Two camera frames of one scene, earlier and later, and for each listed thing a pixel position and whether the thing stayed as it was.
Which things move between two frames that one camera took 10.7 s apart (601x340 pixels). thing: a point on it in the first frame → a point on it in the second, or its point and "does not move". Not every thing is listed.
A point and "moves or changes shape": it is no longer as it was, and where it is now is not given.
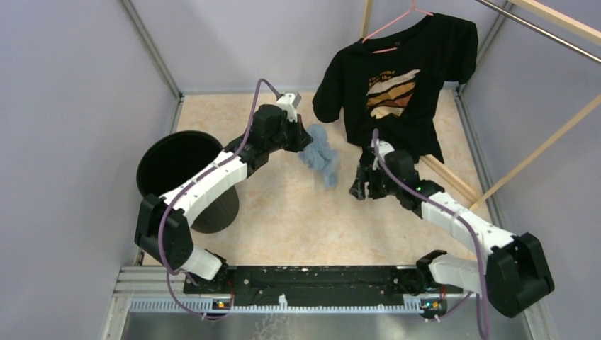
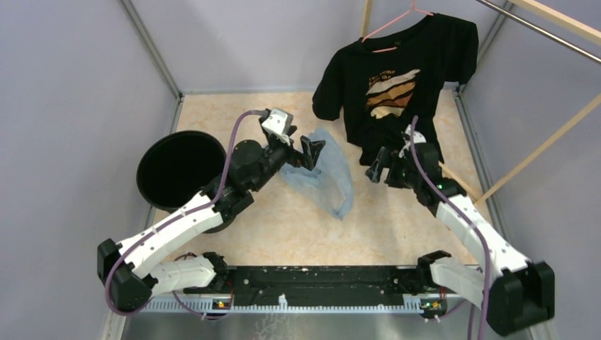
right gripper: x=358 y=189 → x=375 y=171
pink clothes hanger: x=413 y=8 does not move
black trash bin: x=171 y=159 does not move
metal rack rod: x=543 y=30 does not move
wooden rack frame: x=580 y=29 does not move
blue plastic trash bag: x=321 y=154 moves or changes shape
